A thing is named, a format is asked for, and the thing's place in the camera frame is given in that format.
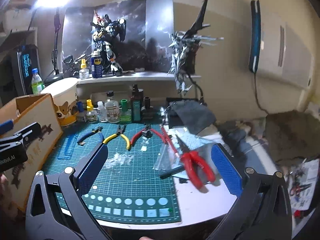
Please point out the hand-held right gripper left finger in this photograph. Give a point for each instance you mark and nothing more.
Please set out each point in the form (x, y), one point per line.
(91, 167)

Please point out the yellow-capped glue bottle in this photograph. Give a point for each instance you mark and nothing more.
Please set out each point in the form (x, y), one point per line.
(92, 117)

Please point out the black-capped glass bottle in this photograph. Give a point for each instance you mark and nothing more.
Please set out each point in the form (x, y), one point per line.
(112, 112)

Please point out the small white plastic piece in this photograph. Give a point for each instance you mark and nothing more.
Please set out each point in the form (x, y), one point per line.
(144, 148)

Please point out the printed cardboard box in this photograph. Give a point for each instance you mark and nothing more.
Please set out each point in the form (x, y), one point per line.
(47, 150)

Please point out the green cutting mat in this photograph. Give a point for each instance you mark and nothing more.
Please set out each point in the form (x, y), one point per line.
(140, 180)

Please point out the white printed paper sheet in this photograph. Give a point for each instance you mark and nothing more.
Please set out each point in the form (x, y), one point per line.
(200, 142)

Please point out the storm backdrop poster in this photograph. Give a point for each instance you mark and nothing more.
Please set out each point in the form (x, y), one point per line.
(150, 30)

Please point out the dark grey cloth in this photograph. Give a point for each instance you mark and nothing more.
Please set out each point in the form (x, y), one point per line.
(192, 117)

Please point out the black box teal lettering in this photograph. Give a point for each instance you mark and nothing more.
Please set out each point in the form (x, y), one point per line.
(25, 67)

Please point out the red pencil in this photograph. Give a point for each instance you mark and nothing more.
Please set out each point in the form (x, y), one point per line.
(170, 142)

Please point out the dark winged robot model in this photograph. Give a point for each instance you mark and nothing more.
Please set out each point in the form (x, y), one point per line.
(185, 52)

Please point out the white dog-print paper bucket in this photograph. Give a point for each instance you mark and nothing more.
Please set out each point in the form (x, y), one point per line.
(62, 92)

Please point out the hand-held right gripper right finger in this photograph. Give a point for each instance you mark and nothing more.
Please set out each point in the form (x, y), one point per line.
(226, 171)

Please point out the blue-capped small bottle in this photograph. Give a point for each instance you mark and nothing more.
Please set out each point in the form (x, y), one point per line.
(81, 116)

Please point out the green-capped bottle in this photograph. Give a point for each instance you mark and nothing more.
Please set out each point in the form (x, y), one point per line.
(125, 116)

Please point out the black desk lamp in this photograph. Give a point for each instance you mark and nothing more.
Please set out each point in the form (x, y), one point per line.
(53, 78)

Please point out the printed instruction leaflet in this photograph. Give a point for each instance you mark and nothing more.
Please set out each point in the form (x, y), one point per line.
(300, 180)

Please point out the black blue wall device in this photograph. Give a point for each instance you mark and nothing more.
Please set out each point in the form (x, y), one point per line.
(255, 37)

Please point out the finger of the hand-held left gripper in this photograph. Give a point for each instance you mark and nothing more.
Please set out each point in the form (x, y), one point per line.
(31, 131)
(6, 127)

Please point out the white wall shelf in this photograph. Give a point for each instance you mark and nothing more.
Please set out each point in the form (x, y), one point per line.
(17, 20)

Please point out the red long-nose pliers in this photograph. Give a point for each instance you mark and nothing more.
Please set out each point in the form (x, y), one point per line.
(192, 162)

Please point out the white desk shelf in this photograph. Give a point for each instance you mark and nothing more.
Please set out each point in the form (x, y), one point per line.
(140, 76)

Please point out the blue plastic sprue frame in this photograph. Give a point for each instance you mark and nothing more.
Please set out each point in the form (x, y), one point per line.
(72, 137)

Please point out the yellow-capped clear bottle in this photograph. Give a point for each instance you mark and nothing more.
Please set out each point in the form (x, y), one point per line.
(84, 73)

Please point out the black pen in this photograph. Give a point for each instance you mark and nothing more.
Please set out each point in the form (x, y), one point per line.
(170, 173)

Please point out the squat black bottle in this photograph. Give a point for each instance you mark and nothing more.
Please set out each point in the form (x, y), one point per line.
(147, 110)

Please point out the clear plastic scraps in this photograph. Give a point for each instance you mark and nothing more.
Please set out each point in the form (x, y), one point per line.
(117, 158)

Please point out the blue yellow spray can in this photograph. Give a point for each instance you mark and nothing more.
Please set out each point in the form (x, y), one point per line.
(96, 66)

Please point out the clear plastic bag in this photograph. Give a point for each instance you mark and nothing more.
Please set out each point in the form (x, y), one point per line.
(165, 160)

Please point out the white blue robot model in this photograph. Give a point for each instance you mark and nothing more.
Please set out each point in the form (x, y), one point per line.
(110, 52)

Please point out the tall dark green bottle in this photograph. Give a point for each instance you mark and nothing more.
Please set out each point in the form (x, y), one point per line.
(137, 110)

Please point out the small clear bottle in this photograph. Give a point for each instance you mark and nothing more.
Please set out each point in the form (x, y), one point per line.
(100, 112)

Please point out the green-label water bottle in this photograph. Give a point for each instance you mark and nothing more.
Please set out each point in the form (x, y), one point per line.
(37, 83)

